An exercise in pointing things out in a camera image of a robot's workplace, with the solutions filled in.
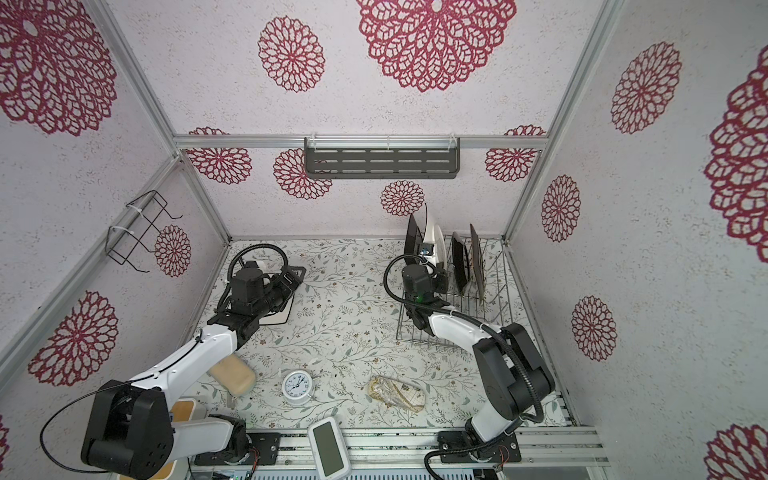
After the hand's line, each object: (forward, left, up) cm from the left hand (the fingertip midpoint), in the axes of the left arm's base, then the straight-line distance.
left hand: (301, 282), depth 86 cm
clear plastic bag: (-27, -27, -14) cm, 41 cm away
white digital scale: (-40, -10, -13) cm, 43 cm away
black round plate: (+8, -48, -2) cm, 48 cm away
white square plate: (+10, -38, +8) cm, 40 cm away
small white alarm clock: (-25, 0, -14) cm, 29 cm away
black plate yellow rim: (+10, -54, -4) cm, 55 cm away
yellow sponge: (-22, +17, -12) cm, 30 cm away
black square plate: (+13, -33, +2) cm, 36 cm away
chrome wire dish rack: (0, -61, -16) cm, 63 cm away
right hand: (+5, -41, +3) cm, 41 cm away
